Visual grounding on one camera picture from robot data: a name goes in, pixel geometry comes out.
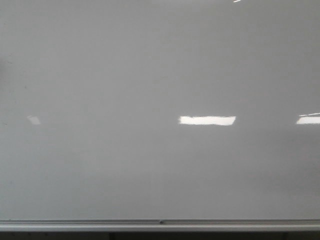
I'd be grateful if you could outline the white whiteboard surface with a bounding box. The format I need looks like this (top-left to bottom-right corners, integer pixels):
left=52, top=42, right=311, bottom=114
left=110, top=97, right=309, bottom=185
left=0, top=0, right=320, bottom=220

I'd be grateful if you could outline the grey aluminium whiteboard frame rail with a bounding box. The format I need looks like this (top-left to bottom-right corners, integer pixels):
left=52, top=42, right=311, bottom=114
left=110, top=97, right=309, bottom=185
left=0, top=219, right=320, bottom=233

